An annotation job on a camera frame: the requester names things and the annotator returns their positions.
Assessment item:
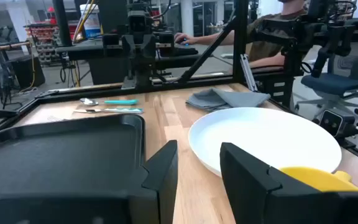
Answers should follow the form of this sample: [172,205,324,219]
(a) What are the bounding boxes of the white metal strip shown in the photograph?
[240,53,259,93]

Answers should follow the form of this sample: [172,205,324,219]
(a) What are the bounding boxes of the black box on floor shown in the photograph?
[10,54,47,90]

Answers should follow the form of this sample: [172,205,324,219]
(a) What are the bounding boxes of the person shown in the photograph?
[174,0,311,68]

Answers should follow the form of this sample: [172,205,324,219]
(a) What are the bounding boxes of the black plastic serving tray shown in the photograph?
[0,113,146,202]

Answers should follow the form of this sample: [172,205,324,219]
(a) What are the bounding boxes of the white round plate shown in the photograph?
[187,107,342,179]

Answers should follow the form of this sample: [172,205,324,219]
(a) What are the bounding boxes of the wooden workbench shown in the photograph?
[0,40,32,103]

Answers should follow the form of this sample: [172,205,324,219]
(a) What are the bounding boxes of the yellow mug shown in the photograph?
[279,166,358,192]

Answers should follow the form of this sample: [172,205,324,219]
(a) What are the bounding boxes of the blue grey office chair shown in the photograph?
[293,54,358,118]

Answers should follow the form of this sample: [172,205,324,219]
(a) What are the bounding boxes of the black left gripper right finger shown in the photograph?
[219,142,358,224]

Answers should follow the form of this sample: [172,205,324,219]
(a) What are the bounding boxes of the red parts bin rack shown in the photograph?
[25,23,77,65]

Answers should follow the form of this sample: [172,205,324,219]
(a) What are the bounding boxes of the person's forearm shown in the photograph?
[249,52,286,68]
[194,29,236,46]

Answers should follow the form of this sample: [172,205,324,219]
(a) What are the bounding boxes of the black upright post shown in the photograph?
[52,0,73,48]

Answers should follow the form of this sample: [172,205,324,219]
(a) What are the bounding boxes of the white blue plastic bucket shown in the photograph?
[79,3,103,40]

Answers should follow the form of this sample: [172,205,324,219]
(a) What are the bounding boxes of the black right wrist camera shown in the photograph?
[128,11,148,34]

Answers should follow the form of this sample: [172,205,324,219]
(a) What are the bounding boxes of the silver spoon teal handle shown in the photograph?
[79,97,140,107]

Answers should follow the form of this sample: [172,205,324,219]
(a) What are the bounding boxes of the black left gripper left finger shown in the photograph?
[0,139,179,224]

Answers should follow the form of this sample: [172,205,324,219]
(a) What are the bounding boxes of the black drawer cabinet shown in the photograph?
[253,67,295,108]

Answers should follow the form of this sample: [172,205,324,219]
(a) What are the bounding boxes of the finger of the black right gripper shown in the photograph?
[122,34,139,60]
[140,34,157,60]

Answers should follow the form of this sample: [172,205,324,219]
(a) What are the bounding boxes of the person's hand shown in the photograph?
[174,32,199,46]

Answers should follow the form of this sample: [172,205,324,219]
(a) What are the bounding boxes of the black table-level camera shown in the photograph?
[312,108,358,152]

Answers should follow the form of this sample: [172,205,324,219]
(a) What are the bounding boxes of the grey cloth napkin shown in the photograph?
[185,87,272,113]

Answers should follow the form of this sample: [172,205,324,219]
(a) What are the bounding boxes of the black background desk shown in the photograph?
[55,39,199,85]

